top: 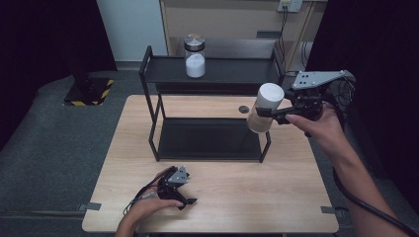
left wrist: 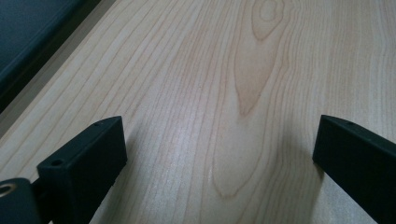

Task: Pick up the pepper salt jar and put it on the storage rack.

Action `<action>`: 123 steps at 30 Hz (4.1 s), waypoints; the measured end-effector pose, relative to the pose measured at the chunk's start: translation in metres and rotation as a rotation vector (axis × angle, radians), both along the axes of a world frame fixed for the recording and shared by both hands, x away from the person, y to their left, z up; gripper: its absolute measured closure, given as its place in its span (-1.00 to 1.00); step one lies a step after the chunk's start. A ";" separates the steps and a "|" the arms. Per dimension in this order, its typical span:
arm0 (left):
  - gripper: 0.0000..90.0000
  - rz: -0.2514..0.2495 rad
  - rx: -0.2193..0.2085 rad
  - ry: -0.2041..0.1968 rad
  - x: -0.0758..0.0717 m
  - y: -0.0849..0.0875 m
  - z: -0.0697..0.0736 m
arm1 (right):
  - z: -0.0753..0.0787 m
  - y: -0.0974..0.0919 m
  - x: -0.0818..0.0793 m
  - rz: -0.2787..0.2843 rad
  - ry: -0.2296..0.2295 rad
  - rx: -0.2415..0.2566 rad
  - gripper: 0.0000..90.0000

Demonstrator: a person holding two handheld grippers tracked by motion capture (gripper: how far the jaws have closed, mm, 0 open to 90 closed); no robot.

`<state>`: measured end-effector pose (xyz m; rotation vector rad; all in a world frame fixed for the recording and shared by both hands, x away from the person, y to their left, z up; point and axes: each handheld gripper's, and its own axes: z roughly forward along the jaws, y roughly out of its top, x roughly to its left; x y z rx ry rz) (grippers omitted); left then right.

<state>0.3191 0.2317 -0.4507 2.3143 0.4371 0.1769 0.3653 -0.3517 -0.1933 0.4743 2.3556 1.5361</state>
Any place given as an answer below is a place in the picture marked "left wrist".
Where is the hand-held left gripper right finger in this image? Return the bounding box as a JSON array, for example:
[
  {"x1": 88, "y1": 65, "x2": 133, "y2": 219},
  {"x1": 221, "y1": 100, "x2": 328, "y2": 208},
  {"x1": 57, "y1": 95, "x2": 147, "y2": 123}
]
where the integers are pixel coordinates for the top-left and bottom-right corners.
[{"x1": 312, "y1": 114, "x2": 396, "y2": 224}]

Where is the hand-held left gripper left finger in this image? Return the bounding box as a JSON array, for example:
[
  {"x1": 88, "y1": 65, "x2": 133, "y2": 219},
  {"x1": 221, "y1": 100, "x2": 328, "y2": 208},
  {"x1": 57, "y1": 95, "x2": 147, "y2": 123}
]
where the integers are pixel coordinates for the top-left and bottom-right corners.
[{"x1": 31, "y1": 115, "x2": 128, "y2": 224}]

